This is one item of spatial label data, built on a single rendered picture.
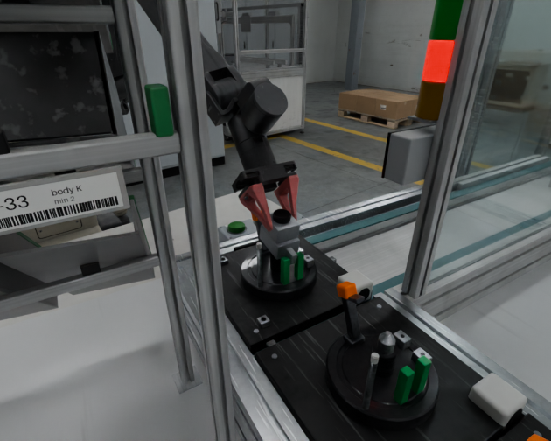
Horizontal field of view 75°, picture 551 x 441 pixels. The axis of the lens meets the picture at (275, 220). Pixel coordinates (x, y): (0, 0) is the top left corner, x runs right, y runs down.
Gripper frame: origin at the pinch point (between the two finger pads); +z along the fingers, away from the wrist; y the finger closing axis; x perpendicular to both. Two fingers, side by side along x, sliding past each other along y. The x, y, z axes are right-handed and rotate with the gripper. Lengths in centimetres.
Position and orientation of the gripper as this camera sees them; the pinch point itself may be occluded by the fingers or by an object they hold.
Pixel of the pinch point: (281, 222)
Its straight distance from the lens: 60.0
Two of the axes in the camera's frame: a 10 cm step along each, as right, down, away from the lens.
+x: -3.7, 2.9, 8.8
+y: 8.6, -2.4, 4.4
